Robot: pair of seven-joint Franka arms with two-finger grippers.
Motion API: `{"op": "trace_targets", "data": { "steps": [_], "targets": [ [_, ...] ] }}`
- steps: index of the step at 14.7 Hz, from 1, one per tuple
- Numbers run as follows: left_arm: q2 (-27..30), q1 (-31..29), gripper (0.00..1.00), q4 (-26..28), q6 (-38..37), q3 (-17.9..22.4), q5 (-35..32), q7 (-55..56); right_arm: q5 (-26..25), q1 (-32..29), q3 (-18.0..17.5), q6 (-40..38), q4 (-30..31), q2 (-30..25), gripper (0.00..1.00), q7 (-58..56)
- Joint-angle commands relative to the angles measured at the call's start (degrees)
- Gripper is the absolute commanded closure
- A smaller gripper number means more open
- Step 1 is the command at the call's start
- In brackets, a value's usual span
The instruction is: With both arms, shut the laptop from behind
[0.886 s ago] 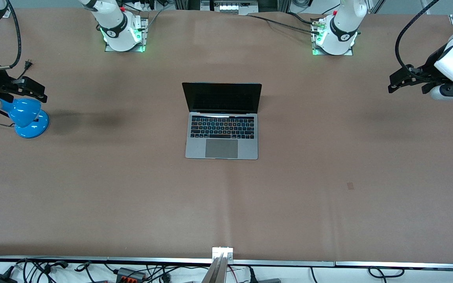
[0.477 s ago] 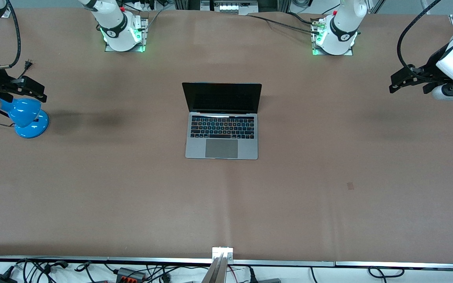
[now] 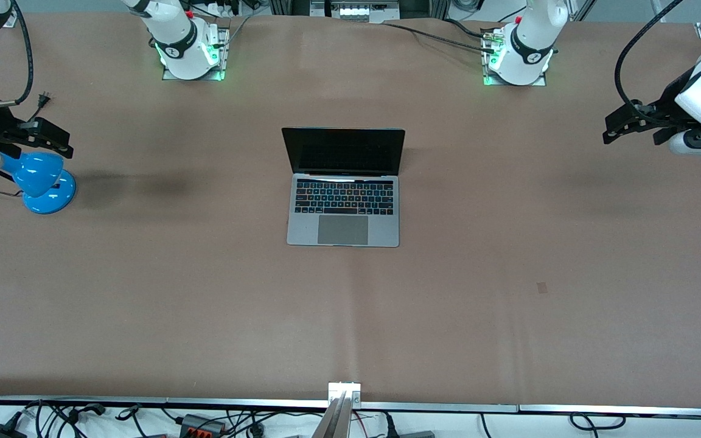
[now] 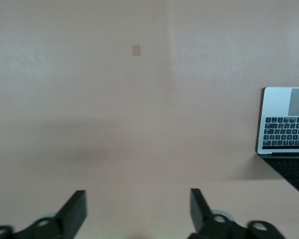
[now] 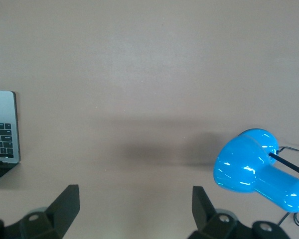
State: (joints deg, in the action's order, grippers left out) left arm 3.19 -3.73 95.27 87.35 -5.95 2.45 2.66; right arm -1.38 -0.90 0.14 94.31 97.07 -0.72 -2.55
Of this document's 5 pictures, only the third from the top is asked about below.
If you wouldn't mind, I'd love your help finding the black lamp cable with plug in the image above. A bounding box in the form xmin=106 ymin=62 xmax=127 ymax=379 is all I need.
xmin=0 ymin=91 xmax=53 ymax=198

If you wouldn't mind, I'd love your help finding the grey cable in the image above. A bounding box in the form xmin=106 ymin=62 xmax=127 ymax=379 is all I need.
xmin=226 ymin=15 xmax=255 ymax=44

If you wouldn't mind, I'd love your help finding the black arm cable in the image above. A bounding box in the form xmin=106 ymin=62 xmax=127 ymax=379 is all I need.
xmin=614 ymin=0 xmax=687 ymax=128
xmin=0 ymin=0 xmax=35 ymax=110

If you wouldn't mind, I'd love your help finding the black and orange box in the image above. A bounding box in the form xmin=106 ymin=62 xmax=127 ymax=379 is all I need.
xmin=179 ymin=413 xmax=228 ymax=437

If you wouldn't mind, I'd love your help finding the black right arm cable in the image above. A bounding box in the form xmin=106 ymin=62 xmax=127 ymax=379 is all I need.
xmin=0 ymin=0 xmax=35 ymax=110

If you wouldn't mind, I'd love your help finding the black cable bundle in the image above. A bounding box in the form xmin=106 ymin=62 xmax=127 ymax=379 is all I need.
xmin=21 ymin=399 xmax=108 ymax=438

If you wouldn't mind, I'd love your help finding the blue desk lamp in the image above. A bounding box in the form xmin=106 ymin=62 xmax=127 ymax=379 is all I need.
xmin=0 ymin=151 xmax=77 ymax=215

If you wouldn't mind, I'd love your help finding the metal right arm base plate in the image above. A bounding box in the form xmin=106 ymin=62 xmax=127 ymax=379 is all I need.
xmin=161 ymin=23 xmax=231 ymax=82

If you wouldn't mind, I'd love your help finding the black looped cable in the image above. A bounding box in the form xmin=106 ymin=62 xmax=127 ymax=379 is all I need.
xmin=568 ymin=412 xmax=626 ymax=431

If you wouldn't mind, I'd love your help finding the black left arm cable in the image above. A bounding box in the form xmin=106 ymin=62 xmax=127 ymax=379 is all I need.
xmin=614 ymin=0 xmax=687 ymax=128

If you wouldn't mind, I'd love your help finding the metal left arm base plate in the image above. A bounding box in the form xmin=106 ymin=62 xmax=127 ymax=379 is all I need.
xmin=482 ymin=26 xmax=548 ymax=86

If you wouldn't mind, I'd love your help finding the grey laptop with black screen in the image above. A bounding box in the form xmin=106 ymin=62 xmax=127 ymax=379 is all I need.
xmin=282 ymin=127 xmax=406 ymax=248

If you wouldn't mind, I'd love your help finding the white power strip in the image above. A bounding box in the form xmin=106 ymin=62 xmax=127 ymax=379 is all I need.
xmin=203 ymin=0 xmax=249 ymax=19

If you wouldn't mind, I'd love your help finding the aluminium table edge rail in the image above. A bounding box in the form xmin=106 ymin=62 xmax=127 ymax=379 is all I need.
xmin=0 ymin=395 xmax=701 ymax=419

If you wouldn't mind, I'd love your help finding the aluminium camera mount profile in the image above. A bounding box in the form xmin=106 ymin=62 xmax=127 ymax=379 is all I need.
xmin=310 ymin=381 xmax=363 ymax=438

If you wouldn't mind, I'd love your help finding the white device with black frame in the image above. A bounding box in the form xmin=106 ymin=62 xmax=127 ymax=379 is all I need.
xmin=309 ymin=0 xmax=401 ymax=25

